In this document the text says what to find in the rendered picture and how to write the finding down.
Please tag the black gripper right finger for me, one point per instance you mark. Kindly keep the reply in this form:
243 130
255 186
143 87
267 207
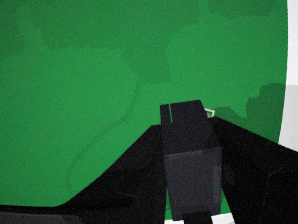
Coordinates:
259 176

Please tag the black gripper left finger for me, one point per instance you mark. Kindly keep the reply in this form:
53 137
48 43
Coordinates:
132 191

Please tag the black cable with plug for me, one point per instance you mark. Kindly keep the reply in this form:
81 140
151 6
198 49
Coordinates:
192 162

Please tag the green circuit board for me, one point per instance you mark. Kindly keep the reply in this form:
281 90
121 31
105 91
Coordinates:
82 80

